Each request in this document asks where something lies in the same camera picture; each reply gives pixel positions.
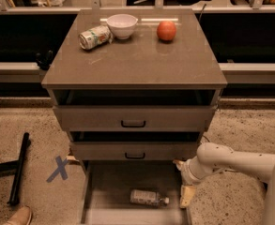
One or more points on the grey drawer cabinet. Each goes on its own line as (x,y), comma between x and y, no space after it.
(141,62)

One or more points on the grey drawer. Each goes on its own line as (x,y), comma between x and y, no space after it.
(107,194)
(134,145)
(136,110)

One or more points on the beige shoe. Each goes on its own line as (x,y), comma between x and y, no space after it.
(22,216)

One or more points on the blue tape cross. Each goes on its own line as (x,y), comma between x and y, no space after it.
(60,169)

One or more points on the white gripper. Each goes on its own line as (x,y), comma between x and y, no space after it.
(186,174)

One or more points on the top grey drawer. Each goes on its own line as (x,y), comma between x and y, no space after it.
(136,110)

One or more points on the middle grey drawer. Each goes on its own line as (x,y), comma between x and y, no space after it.
(134,145)

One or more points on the black stand left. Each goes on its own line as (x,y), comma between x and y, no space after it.
(15,168)

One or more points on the orange fruit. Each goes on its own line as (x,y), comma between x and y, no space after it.
(166,30)

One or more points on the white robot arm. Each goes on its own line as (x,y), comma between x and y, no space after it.
(214,158)

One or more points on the bottom grey drawer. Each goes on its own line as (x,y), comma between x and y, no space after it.
(107,194)

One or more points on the black clamp on rail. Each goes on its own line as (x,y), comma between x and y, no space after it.
(44,60)

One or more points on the white bowl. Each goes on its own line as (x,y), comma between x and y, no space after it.
(122,26)

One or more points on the green white soda can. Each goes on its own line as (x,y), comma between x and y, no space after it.
(95,36)

